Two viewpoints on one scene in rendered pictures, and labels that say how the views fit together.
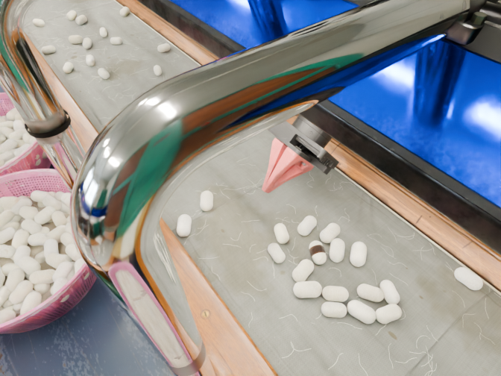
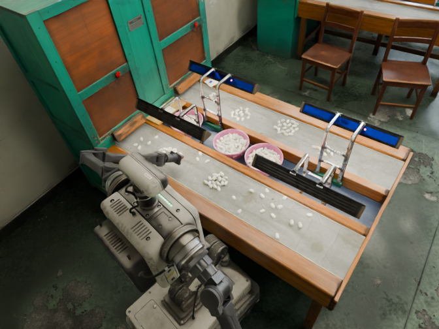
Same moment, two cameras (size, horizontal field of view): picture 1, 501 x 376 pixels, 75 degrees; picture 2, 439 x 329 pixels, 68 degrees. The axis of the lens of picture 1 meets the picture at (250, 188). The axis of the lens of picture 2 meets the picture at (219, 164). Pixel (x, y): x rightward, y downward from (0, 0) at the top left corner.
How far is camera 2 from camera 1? 2.29 m
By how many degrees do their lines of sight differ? 82
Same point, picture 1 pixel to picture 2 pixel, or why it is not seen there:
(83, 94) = (252, 182)
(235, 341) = (184, 139)
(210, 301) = (189, 142)
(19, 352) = not seen: hidden behind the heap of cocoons
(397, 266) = not seen: hidden behind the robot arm
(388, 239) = not seen: hidden behind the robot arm
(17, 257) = (229, 142)
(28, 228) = (232, 147)
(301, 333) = (174, 145)
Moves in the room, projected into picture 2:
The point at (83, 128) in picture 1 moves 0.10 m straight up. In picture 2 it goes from (237, 166) to (236, 156)
